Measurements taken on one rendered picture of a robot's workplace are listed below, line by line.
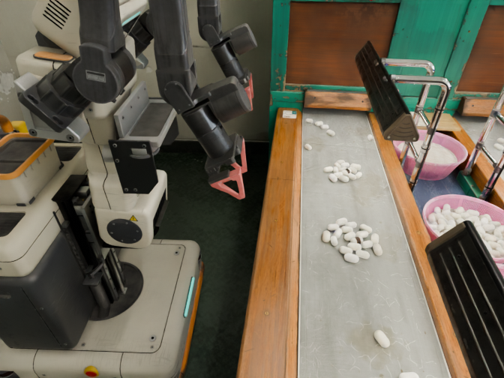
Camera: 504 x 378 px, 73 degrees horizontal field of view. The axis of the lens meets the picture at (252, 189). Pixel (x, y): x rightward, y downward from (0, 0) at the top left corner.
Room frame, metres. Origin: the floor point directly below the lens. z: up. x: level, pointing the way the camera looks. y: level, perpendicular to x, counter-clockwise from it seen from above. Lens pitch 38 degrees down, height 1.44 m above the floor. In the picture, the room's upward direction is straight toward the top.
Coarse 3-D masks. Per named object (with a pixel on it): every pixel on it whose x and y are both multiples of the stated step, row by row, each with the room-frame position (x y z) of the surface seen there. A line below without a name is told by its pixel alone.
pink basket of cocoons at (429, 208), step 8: (432, 200) 0.81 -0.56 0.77; (440, 200) 0.83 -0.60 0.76; (448, 200) 0.83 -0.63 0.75; (456, 200) 0.83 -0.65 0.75; (464, 200) 0.83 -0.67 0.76; (472, 200) 0.82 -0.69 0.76; (480, 200) 0.81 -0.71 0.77; (424, 208) 0.77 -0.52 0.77; (432, 208) 0.81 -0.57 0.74; (464, 208) 0.82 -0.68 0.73; (472, 208) 0.81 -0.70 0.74; (496, 208) 0.78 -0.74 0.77; (424, 216) 0.74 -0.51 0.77; (496, 216) 0.76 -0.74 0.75; (424, 224) 0.74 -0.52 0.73; (432, 232) 0.68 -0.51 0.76; (432, 240) 0.68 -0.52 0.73
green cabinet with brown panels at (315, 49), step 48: (288, 0) 1.52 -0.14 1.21; (336, 0) 1.50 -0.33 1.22; (384, 0) 1.47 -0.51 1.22; (432, 0) 1.46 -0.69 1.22; (480, 0) 1.43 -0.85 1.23; (288, 48) 1.53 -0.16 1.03; (336, 48) 1.50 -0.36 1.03; (384, 48) 1.48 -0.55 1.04; (432, 48) 1.45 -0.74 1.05; (480, 48) 1.43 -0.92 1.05; (432, 96) 1.45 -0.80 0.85; (480, 96) 1.41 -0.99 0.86
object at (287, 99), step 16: (272, 96) 1.52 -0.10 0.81; (288, 96) 1.51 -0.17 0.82; (272, 112) 1.52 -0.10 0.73; (304, 112) 1.50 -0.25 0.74; (320, 112) 1.50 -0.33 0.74; (336, 112) 1.50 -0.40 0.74; (352, 112) 1.50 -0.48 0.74; (432, 112) 1.43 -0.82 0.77; (448, 112) 1.42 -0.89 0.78; (272, 128) 1.52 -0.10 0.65
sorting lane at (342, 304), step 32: (320, 128) 1.34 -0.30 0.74; (352, 128) 1.34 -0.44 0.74; (320, 160) 1.08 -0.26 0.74; (352, 160) 1.08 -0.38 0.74; (320, 192) 0.89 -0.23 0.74; (352, 192) 0.89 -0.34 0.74; (384, 192) 0.89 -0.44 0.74; (320, 224) 0.74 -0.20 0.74; (384, 224) 0.74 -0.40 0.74; (320, 256) 0.61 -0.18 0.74; (384, 256) 0.61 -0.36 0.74; (320, 288) 0.51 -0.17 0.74; (352, 288) 0.51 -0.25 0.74; (384, 288) 0.51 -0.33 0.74; (416, 288) 0.51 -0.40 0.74; (320, 320) 0.42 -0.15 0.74; (352, 320) 0.42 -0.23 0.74; (384, 320) 0.42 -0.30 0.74; (416, 320) 0.42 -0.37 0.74; (320, 352) 0.35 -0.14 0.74; (352, 352) 0.35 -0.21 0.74; (384, 352) 0.35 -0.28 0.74; (416, 352) 0.35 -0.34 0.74
